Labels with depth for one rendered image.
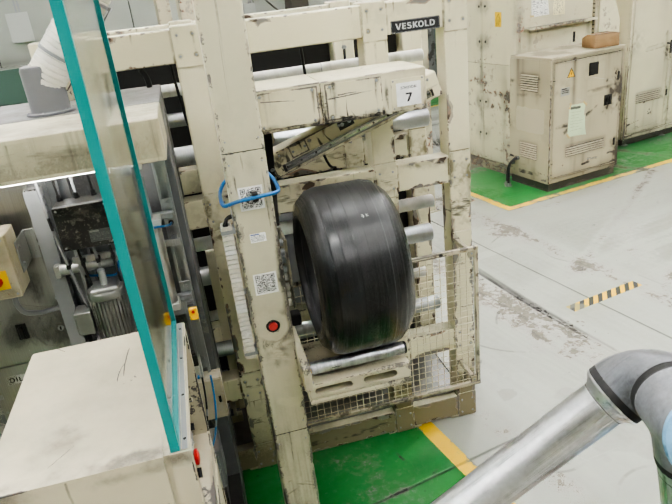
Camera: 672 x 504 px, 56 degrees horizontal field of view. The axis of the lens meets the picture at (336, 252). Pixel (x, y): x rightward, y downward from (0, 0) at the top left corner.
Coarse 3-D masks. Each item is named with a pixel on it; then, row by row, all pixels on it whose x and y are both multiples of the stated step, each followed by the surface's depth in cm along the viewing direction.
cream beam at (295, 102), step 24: (336, 72) 225; (360, 72) 219; (384, 72) 213; (408, 72) 215; (264, 96) 205; (288, 96) 207; (312, 96) 209; (336, 96) 211; (360, 96) 213; (384, 96) 216; (264, 120) 208; (288, 120) 210; (312, 120) 212; (336, 120) 215
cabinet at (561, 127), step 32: (512, 64) 599; (544, 64) 562; (576, 64) 566; (608, 64) 583; (512, 96) 611; (544, 96) 572; (576, 96) 579; (608, 96) 595; (512, 128) 623; (544, 128) 583; (576, 128) 591; (608, 128) 610; (544, 160) 594; (576, 160) 604; (608, 160) 624
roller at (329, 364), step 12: (372, 348) 214; (384, 348) 214; (396, 348) 214; (324, 360) 211; (336, 360) 211; (348, 360) 211; (360, 360) 212; (372, 360) 213; (312, 372) 209; (324, 372) 211
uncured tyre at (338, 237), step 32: (320, 192) 201; (352, 192) 200; (384, 192) 204; (320, 224) 191; (352, 224) 190; (384, 224) 191; (320, 256) 189; (352, 256) 187; (384, 256) 189; (320, 288) 191; (352, 288) 187; (384, 288) 189; (320, 320) 231; (352, 320) 191; (384, 320) 194; (352, 352) 208
